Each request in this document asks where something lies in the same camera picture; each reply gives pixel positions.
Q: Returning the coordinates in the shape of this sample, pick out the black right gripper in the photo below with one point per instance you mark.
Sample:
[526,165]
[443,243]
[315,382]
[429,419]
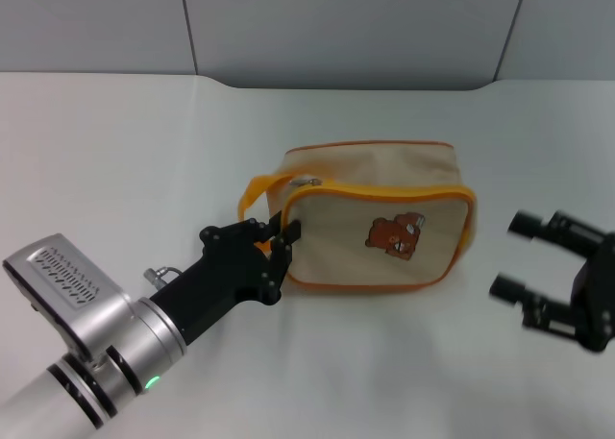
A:
[600,285]

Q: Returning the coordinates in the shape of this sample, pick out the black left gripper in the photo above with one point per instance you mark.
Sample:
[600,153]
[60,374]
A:
[216,271]

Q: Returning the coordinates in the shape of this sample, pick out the beige food bag orange trim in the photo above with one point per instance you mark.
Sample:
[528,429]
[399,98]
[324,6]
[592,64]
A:
[336,247]

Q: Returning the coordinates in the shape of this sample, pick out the silver zipper pull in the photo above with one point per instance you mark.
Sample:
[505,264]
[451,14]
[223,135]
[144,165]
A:
[302,181]

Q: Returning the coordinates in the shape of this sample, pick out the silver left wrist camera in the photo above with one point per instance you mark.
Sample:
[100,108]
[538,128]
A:
[62,275]

